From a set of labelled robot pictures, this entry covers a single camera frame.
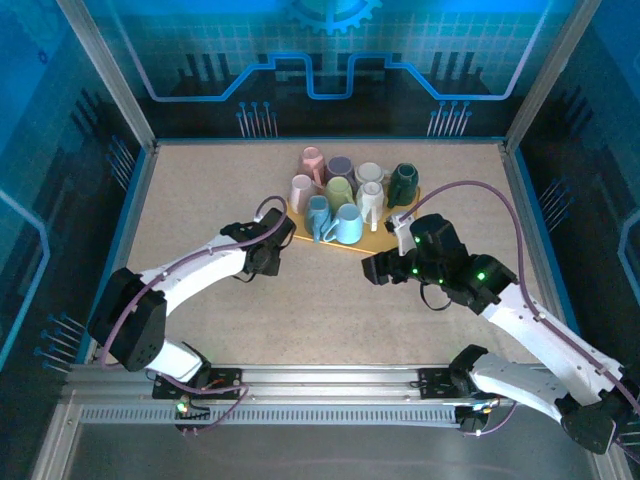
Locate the light blue mug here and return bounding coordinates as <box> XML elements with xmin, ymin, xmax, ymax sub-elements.
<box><xmin>324</xmin><ymin>202</ymin><xmax>365</xmax><ymax>246</ymax></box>

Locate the white speckled mug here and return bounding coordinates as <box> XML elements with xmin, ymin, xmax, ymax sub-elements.
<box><xmin>355</xmin><ymin>180</ymin><xmax>386</xmax><ymax>232</ymax></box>

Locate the dark green mug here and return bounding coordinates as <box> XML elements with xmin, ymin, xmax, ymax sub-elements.
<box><xmin>387</xmin><ymin>162</ymin><xmax>420</xmax><ymax>210</ymax></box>

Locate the pale pink faceted mug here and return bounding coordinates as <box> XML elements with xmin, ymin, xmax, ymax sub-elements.
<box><xmin>288</xmin><ymin>173</ymin><xmax>317</xmax><ymax>211</ymax></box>

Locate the light green mug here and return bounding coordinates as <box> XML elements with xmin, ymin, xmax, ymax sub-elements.
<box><xmin>323</xmin><ymin>175</ymin><xmax>356</xmax><ymax>207</ymax></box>

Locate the white mug red interior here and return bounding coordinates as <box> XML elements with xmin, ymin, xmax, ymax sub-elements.
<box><xmin>354</xmin><ymin>161</ymin><xmax>392</xmax><ymax>187</ymax></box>

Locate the purple mug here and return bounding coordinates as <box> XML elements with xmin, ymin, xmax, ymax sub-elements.
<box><xmin>325</xmin><ymin>156</ymin><xmax>355</xmax><ymax>187</ymax></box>

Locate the pink mug with lettering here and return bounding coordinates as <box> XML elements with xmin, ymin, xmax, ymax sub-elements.
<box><xmin>298</xmin><ymin>146</ymin><xmax>327</xmax><ymax>184</ymax></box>

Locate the yellow plastic tray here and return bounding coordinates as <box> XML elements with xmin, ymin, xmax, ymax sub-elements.
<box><xmin>286</xmin><ymin>185</ymin><xmax>423</xmax><ymax>257</ymax></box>

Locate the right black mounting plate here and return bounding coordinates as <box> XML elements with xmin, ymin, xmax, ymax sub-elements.
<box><xmin>417</xmin><ymin>367</ymin><xmax>511</xmax><ymax>401</ymax></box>

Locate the black mounting plate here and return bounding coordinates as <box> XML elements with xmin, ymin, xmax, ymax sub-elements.
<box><xmin>152</xmin><ymin>367</ymin><xmax>244</xmax><ymax>401</ymax></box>
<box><xmin>417</xmin><ymin>367</ymin><xmax>511</xmax><ymax>401</ymax></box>

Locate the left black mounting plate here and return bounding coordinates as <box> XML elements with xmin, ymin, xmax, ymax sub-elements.
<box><xmin>152</xmin><ymin>367</ymin><xmax>244</xmax><ymax>401</ymax></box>

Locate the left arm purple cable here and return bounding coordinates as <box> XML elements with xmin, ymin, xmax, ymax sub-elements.
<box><xmin>99</xmin><ymin>195</ymin><xmax>290</xmax><ymax>437</ymax></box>

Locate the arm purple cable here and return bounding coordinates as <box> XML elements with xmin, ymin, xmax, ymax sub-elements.
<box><xmin>399</xmin><ymin>180</ymin><xmax>640</xmax><ymax>439</ymax></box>
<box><xmin>99</xmin><ymin>195</ymin><xmax>290</xmax><ymax>437</ymax></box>

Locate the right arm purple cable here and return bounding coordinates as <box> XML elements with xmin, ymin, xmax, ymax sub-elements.
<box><xmin>399</xmin><ymin>180</ymin><xmax>640</xmax><ymax>439</ymax></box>

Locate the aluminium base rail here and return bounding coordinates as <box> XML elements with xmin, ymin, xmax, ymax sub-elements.
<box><xmin>64</xmin><ymin>363</ymin><xmax>596</xmax><ymax>401</ymax></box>

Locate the slotted grey cable duct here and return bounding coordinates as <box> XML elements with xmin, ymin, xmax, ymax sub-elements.
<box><xmin>79</xmin><ymin>403</ymin><xmax>466</xmax><ymax>427</ymax></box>

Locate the right aluminium enclosure post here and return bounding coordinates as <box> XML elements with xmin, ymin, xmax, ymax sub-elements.
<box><xmin>504</xmin><ymin>0</ymin><xmax>599</xmax><ymax>151</ymax></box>

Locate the aluminium enclosure post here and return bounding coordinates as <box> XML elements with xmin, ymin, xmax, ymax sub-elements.
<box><xmin>54</xmin><ymin>0</ymin><xmax>159</xmax><ymax>151</ymax></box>
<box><xmin>504</xmin><ymin>0</ymin><xmax>599</xmax><ymax>151</ymax></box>

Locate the left aluminium enclosure post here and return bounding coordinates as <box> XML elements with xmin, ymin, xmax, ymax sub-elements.
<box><xmin>54</xmin><ymin>0</ymin><xmax>159</xmax><ymax>151</ymax></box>

